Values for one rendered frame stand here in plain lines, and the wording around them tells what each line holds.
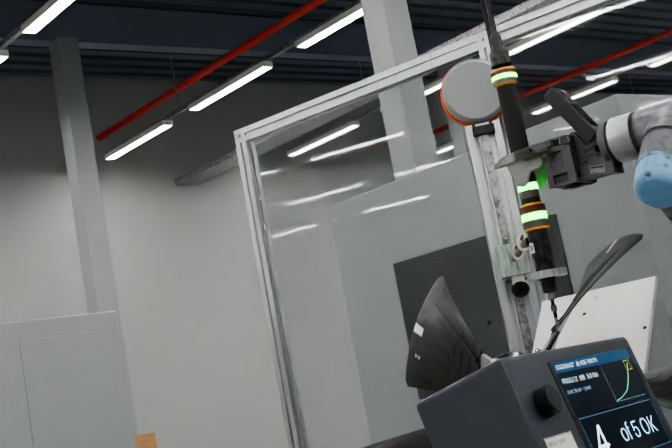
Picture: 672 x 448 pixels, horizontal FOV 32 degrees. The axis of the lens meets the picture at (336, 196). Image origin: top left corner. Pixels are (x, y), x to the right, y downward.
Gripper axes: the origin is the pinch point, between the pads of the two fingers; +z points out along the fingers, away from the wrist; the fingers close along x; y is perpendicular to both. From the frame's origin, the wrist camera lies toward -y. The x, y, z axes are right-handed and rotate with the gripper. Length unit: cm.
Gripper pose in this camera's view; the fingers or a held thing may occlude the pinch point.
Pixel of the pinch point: (507, 162)
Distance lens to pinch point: 202.9
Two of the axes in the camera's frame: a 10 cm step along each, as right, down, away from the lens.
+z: -7.5, 2.5, 6.1
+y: 1.8, 9.7, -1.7
